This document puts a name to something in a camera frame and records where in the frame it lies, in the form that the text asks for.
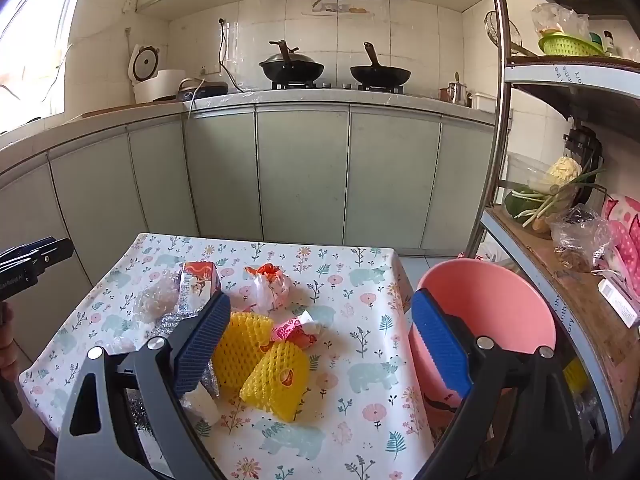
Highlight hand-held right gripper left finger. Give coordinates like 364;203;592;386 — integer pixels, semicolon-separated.
54;291;232;480

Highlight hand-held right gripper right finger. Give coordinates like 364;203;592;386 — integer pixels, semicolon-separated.
410;289;586;480

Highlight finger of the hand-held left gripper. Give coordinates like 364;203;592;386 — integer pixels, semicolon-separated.
15;236;75;276

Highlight red and yellow toy pieces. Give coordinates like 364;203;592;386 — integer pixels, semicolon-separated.
211;311;275;392

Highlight pink plastic bucket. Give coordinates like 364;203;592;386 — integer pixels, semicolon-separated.
407;259;557;441

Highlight red white carton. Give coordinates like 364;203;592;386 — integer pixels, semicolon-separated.
177;260;223;313

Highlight yellow foam fruit net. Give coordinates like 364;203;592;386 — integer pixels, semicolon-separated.
240;341;311;423

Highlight silver foil bag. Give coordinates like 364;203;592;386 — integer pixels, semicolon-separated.
127;307;223;436

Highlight clear crumpled plastic bag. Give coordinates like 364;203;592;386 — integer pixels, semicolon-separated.
134;269;183;323

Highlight pink white crumpled wrapper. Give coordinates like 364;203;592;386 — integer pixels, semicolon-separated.
271;311;326;351

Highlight white red plastic bag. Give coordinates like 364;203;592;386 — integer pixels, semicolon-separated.
475;241;506;266

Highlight floral bear print tablecloth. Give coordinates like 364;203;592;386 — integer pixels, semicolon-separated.
19;232;436;480

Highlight yellow plastic item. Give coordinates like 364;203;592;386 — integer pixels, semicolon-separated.
562;357;591;396

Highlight dark green vegetable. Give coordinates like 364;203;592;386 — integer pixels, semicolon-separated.
504;187;538;218

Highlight plastic bag of nuts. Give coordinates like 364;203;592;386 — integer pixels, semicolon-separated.
550;205;613;273

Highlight small white box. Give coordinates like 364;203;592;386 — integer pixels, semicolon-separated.
597;277;640;329

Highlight clear plastic tub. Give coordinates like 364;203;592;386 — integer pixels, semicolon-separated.
505;152;556;196

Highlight scallions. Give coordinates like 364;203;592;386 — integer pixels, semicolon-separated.
512;169;606;226

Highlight white rice cooker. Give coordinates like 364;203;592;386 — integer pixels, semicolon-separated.
127;44;187;106

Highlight grey kitchen base cabinets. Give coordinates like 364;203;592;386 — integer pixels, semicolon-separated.
0;102;498;301

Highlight pink polka dot cloth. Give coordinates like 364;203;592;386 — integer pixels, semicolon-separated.
597;194;640;306

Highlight cauliflower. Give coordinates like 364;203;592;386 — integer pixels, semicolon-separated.
546;156;583;183

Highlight window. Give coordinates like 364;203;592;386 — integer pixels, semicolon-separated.
0;0;88;131

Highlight black countertop appliance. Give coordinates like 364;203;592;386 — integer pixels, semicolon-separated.
175;78;230;102

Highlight metal kettle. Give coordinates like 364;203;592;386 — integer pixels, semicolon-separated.
446;72;472;106

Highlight gas stove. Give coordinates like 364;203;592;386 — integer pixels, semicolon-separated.
267;80;406;95

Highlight metal shelf rack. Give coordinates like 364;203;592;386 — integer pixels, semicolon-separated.
465;0;640;466

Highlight black wok with lid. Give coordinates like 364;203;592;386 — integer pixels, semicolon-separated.
258;39;325;83

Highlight green plastic colander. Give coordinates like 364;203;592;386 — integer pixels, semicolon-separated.
539;31;606;57

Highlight black power cable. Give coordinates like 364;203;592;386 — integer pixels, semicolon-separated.
216;17;246;93

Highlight metal wire strainer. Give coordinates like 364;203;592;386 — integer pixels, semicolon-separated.
483;10;538;56

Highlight small wall shelf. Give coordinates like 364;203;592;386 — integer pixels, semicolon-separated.
302;0;376;17

